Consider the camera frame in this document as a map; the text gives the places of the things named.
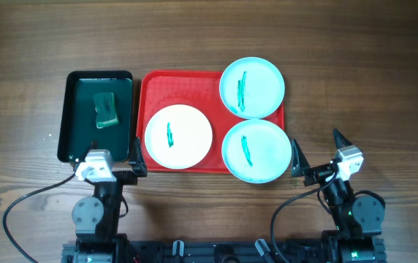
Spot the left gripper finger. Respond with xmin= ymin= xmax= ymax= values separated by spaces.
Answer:
xmin=128 ymin=137 xmax=148 ymax=178
xmin=79 ymin=140 xmax=98 ymax=162

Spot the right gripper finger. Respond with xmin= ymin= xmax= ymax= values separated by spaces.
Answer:
xmin=332 ymin=129 xmax=353 ymax=149
xmin=291 ymin=140 xmax=311 ymax=178

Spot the green yellow sponge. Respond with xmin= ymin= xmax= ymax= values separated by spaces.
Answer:
xmin=93 ymin=92 xmax=119 ymax=129

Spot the light blue plate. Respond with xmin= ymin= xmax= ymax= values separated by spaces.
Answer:
xmin=219 ymin=57 xmax=285 ymax=119
xmin=221 ymin=119 xmax=292 ymax=184

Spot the white plate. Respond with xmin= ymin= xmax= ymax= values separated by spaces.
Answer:
xmin=144 ymin=104 xmax=213 ymax=169

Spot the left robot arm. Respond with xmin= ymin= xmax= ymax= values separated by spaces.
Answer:
xmin=61 ymin=138 xmax=148 ymax=263

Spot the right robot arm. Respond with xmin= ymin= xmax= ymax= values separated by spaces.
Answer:
xmin=283 ymin=129 xmax=387 ymax=263

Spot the black water tray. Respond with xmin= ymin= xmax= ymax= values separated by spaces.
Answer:
xmin=57 ymin=70 xmax=135 ymax=163

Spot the red plastic tray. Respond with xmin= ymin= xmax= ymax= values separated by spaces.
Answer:
xmin=134 ymin=69 xmax=286 ymax=175

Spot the right black cable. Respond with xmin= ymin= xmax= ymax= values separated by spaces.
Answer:
xmin=269 ymin=171 xmax=339 ymax=256

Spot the black cable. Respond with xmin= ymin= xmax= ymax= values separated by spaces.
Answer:
xmin=269 ymin=171 xmax=339 ymax=256
xmin=1 ymin=172 xmax=77 ymax=263

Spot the left black cable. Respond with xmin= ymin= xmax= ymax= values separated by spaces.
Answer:
xmin=1 ymin=172 xmax=77 ymax=263

